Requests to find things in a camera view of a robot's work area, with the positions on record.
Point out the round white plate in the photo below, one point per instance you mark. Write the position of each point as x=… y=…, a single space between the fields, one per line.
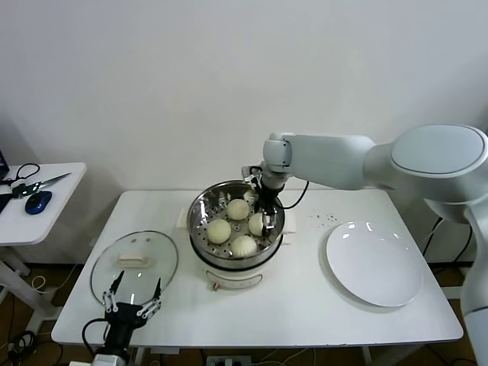
x=373 y=263

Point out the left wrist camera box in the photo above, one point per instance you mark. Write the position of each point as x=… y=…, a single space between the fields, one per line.
x=110 y=360

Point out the white electric cooker pot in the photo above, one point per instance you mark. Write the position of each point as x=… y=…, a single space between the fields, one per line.
x=232 y=276

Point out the white steamed baozi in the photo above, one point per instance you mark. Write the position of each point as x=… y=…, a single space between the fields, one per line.
x=219 y=231
x=238 y=209
x=255 y=225
x=244 y=246

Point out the white table leg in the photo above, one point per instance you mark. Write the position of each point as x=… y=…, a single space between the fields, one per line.
x=366 y=358
x=139 y=358

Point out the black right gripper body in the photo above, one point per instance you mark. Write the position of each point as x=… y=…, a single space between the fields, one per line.
x=267 y=198

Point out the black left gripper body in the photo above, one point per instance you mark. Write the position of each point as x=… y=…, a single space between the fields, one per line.
x=122 y=320

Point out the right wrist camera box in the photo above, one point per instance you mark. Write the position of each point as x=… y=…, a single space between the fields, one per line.
x=249 y=173

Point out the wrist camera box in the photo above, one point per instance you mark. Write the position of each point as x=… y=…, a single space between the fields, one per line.
x=110 y=360
x=249 y=173

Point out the perforated steel steamer basket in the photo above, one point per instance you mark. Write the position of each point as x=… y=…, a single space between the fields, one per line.
x=202 y=217

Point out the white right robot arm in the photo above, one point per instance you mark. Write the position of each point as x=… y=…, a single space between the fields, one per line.
x=331 y=160

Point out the white side table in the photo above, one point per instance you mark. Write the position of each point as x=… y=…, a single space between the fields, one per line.
x=57 y=213

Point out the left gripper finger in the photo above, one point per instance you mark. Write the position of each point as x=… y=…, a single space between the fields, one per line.
x=117 y=281
x=158 y=290

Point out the blue computer mouse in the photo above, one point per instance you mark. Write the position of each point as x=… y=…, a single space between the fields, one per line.
x=38 y=203

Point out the round glass pot lid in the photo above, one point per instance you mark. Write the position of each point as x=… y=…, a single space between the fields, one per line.
x=160 y=251

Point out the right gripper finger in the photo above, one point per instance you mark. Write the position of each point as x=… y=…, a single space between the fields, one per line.
x=258 y=208
x=270 y=222

